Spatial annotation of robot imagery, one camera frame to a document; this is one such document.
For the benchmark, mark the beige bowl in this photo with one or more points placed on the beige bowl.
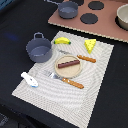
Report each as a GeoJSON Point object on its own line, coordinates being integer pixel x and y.
{"type": "Point", "coordinates": [122, 14]}

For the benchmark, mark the grey toy pot with handles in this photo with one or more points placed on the grey toy pot with handles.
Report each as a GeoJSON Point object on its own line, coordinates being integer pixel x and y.
{"type": "Point", "coordinates": [39, 48]}

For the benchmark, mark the white toy fish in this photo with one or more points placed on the white toy fish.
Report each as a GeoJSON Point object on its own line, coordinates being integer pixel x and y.
{"type": "Point", "coordinates": [29, 79]}

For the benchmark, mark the round wooden plate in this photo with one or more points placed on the round wooden plate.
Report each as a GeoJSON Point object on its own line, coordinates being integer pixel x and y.
{"type": "Point", "coordinates": [68, 71]}

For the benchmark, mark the yellow toy banana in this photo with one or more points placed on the yellow toy banana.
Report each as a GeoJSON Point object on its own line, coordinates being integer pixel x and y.
{"type": "Point", "coordinates": [62, 40]}

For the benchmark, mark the brown toy sausage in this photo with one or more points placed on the brown toy sausage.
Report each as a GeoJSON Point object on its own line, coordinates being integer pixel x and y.
{"type": "Point", "coordinates": [67, 64]}

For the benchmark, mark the wooden handled knife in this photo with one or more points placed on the wooden handled knife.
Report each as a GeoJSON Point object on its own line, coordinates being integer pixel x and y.
{"type": "Point", "coordinates": [80, 56]}

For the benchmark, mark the yellow toy cheese wedge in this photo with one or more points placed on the yellow toy cheese wedge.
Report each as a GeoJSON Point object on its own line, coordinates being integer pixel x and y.
{"type": "Point", "coordinates": [89, 44]}

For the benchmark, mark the dark grey toy saucepan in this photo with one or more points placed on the dark grey toy saucepan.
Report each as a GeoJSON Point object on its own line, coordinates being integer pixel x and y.
{"type": "Point", "coordinates": [67, 9]}

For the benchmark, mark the woven beige placemat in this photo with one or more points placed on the woven beige placemat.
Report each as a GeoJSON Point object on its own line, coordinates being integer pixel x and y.
{"type": "Point", "coordinates": [68, 103]}

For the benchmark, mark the wooden handled fork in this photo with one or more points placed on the wooden handled fork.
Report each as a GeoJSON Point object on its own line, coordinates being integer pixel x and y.
{"type": "Point", "coordinates": [66, 80]}

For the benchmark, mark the brown toy stove board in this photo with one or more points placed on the brown toy stove board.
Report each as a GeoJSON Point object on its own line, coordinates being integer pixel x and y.
{"type": "Point", "coordinates": [105, 26]}

